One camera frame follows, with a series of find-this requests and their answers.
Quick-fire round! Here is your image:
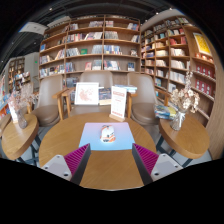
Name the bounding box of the colourful stack of books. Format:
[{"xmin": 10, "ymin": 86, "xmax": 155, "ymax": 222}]
[{"xmin": 153, "ymin": 103, "xmax": 178, "ymax": 121}]

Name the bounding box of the white sign on wooden base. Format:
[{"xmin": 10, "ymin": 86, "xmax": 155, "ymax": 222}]
[{"xmin": 109, "ymin": 85, "xmax": 128, "ymax": 123}]

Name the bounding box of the white ceiling air unit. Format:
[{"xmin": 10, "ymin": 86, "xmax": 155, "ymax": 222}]
[
  {"xmin": 18, "ymin": 21, "xmax": 49, "ymax": 36},
  {"xmin": 46, "ymin": 15, "xmax": 72, "ymax": 28}
]

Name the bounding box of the glass vase with pink flowers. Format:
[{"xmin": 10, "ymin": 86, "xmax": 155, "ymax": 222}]
[{"xmin": 8, "ymin": 83, "xmax": 39, "ymax": 130}]

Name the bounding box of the light blue purple mouse pad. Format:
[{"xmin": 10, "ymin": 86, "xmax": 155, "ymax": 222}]
[{"xmin": 78, "ymin": 121, "xmax": 136, "ymax": 152}]

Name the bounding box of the beige armchair with wooden arms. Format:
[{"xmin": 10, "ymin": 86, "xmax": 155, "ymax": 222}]
[
  {"xmin": 126, "ymin": 72, "xmax": 173, "ymax": 127},
  {"xmin": 61, "ymin": 70, "xmax": 116, "ymax": 118},
  {"xmin": 31, "ymin": 74, "xmax": 68, "ymax": 128}
]

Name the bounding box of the small white table card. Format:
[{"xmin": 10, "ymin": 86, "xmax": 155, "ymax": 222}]
[{"xmin": 8, "ymin": 101, "xmax": 19, "ymax": 124}]

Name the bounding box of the glass vase with beige flowers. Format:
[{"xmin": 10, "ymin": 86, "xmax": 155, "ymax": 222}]
[{"xmin": 168, "ymin": 70, "xmax": 201, "ymax": 132}]

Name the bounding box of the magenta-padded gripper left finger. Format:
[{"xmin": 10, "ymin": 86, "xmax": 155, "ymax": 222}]
[{"xmin": 41, "ymin": 143, "xmax": 92, "ymax": 186}]

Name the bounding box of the dark cover book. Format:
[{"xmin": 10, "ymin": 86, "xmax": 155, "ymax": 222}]
[{"xmin": 98, "ymin": 87, "xmax": 113, "ymax": 106}]

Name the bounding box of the curved wooden book shelf unit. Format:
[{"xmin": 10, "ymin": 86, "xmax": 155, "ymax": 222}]
[{"xmin": 139, "ymin": 14, "xmax": 224, "ymax": 134}]

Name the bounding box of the round wooden side table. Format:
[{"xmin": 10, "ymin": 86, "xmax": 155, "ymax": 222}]
[
  {"xmin": 0, "ymin": 113, "xmax": 40, "ymax": 162},
  {"xmin": 158, "ymin": 113, "xmax": 211, "ymax": 160}
]

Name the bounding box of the large wooden book shelf unit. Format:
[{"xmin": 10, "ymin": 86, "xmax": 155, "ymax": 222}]
[{"xmin": 38, "ymin": 13, "xmax": 142, "ymax": 88}]

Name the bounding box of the colourful book display table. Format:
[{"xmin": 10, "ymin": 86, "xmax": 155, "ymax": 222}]
[{"xmin": 0, "ymin": 74, "xmax": 10, "ymax": 121}]

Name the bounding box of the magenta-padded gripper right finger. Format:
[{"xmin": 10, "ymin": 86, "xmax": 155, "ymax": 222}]
[{"xmin": 131, "ymin": 143, "xmax": 184, "ymax": 186}]

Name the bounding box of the white framed floral picture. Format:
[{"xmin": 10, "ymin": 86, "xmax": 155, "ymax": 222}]
[{"xmin": 74, "ymin": 81, "xmax": 100, "ymax": 106}]

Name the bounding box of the distant wooden book shelf unit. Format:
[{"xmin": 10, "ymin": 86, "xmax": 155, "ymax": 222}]
[{"xmin": 6, "ymin": 56, "xmax": 33, "ymax": 94}]

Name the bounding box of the flat stack of books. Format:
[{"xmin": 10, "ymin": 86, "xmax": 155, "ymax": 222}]
[{"xmin": 114, "ymin": 84, "xmax": 138, "ymax": 94}]

